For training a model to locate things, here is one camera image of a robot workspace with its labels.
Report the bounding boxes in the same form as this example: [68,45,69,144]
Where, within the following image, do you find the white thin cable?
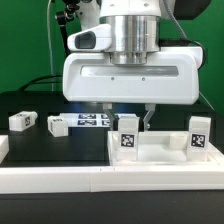
[46,0,56,92]

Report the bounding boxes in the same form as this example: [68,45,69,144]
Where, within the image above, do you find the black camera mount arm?
[55,0,80,56]

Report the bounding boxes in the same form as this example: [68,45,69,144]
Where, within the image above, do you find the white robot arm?
[59,0,211,130]

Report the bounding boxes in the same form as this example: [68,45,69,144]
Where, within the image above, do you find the white square table top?
[107,131,224,166]

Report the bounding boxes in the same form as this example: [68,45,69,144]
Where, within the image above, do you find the black cables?
[18,74,64,93]

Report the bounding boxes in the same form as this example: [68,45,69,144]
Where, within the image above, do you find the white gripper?
[63,24,203,131]

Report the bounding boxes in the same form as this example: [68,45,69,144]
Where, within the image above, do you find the white U-shaped fence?
[0,132,224,194]

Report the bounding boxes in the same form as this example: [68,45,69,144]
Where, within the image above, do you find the white sheet with markers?
[59,113,110,128]

